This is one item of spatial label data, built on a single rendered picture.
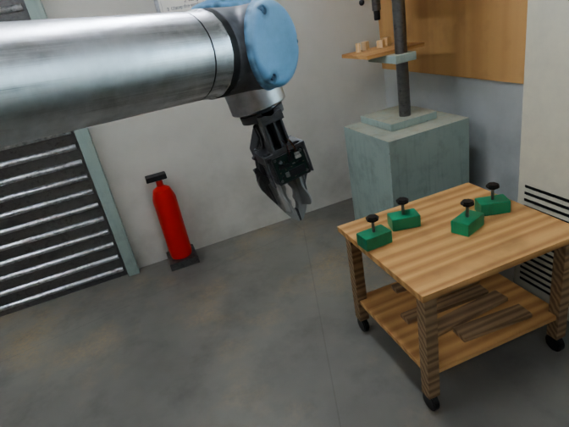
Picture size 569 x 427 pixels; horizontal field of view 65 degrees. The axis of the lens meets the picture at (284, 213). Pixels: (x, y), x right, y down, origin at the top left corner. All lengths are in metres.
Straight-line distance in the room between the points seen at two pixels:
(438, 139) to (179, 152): 1.51
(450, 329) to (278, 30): 1.49
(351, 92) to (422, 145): 0.99
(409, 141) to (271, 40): 1.83
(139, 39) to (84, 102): 0.07
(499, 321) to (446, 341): 0.21
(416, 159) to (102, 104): 2.04
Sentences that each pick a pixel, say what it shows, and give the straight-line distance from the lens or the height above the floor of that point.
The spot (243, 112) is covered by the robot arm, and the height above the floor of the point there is 1.24.
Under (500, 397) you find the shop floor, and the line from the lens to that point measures 1.88.
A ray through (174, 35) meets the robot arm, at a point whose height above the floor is 1.37.
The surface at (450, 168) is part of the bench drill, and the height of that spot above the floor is 0.47.
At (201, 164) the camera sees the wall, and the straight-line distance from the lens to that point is 2.90.
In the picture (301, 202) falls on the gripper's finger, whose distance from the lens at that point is 0.80.
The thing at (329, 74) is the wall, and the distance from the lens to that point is 3.09.
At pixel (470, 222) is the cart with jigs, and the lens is 1.71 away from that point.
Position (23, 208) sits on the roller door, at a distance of 2.91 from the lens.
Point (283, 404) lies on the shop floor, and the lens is 1.88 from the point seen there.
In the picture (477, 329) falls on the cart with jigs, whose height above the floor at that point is 0.20.
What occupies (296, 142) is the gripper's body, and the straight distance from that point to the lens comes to 0.73.
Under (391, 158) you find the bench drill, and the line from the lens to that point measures 2.25.
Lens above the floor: 1.38
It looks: 25 degrees down
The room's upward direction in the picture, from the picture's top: 11 degrees counter-clockwise
